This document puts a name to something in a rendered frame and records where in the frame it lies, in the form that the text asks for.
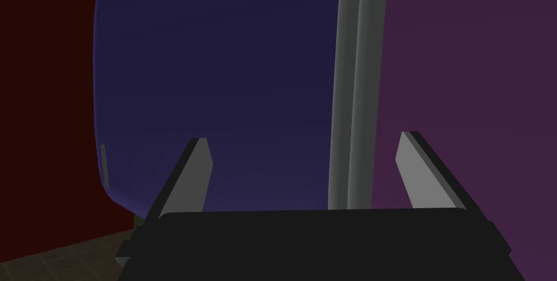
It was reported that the dark blue door leaf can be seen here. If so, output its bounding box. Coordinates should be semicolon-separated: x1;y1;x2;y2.
92;0;342;218

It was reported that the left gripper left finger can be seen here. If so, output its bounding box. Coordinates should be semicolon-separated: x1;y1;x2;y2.
145;137;214;221

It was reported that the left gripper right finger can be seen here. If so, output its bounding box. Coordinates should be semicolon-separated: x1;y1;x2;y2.
395;130;468;211

